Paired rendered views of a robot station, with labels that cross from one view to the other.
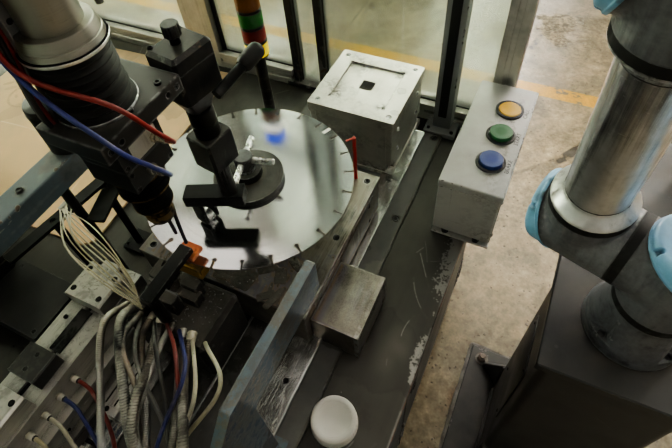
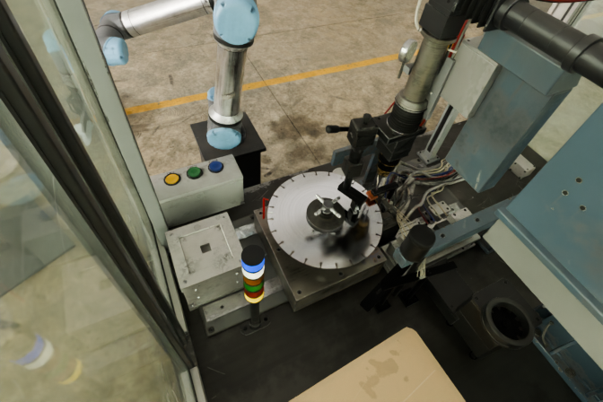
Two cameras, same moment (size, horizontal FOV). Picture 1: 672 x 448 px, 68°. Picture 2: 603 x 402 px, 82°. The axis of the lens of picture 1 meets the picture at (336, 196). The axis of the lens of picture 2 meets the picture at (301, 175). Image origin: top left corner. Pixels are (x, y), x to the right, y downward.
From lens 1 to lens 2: 1.15 m
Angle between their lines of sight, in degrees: 77
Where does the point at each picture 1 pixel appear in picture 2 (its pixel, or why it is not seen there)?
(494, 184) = (227, 160)
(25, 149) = not seen: outside the picture
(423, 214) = (239, 211)
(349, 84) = (213, 257)
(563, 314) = (240, 150)
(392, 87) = (196, 235)
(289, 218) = (323, 186)
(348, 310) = not seen: hidden behind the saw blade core
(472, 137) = (205, 180)
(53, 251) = (433, 341)
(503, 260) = not seen: hidden behind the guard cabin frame
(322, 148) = (281, 205)
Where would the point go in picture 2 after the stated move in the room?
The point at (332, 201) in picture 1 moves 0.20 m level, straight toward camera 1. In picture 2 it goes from (301, 180) to (333, 144)
